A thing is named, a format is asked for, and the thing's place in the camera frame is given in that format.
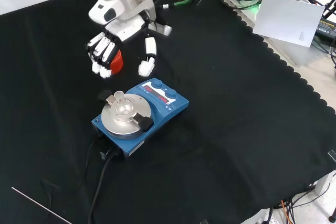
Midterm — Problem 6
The red cylindrical cap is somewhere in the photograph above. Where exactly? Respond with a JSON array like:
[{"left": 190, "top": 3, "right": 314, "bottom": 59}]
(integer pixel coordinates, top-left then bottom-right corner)
[{"left": 110, "top": 49, "right": 124, "bottom": 75}]

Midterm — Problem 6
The clear glass rod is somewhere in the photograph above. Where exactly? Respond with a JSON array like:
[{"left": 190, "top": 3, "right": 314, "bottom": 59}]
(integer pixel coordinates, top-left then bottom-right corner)
[{"left": 11, "top": 187, "right": 72, "bottom": 224}]

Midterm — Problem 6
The black heater power cable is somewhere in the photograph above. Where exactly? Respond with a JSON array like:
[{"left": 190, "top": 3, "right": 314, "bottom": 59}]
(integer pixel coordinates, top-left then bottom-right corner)
[{"left": 88, "top": 148, "right": 119, "bottom": 224}]

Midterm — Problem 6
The black cloth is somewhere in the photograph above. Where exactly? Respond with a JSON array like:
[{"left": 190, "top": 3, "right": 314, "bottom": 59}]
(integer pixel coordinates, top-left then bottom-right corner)
[{"left": 0, "top": 0, "right": 336, "bottom": 224}]

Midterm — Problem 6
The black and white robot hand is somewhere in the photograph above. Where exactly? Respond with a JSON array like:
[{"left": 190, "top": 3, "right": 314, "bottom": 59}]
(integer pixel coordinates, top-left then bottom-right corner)
[{"left": 85, "top": 11, "right": 158, "bottom": 79}]

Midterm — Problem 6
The heater with blue base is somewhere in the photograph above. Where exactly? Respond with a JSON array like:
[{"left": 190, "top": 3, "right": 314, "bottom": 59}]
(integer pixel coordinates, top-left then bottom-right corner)
[{"left": 91, "top": 77, "right": 190, "bottom": 159}]

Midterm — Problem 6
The white table leg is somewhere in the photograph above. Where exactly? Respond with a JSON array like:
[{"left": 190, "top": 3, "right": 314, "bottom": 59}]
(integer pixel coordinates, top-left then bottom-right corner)
[{"left": 313, "top": 173, "right": 336, "bottom": 196}]

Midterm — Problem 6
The black power adapter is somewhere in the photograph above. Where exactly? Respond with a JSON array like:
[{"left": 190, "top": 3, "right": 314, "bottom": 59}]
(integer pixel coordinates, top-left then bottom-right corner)
[{"left": 314, "top": 16, "right": 336, "bottom": 38}]

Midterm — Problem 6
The clear round-bottom flask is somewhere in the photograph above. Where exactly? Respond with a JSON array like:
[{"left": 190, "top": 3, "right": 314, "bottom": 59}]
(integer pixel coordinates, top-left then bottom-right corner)
[{"left": 113, "top": 90, "right": 134, "bottom": 116}]

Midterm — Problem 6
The pale board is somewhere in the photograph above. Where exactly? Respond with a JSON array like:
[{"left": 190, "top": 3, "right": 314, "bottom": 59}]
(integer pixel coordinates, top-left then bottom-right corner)
[{"left": 252, "top": 0, "right": 326, "bottom": 48}]

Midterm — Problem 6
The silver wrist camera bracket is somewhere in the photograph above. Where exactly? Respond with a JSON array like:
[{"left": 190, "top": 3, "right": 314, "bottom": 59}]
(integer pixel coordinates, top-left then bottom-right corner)
[{"left": 143, "top": 0, "right": 173, "bottom": 37}]

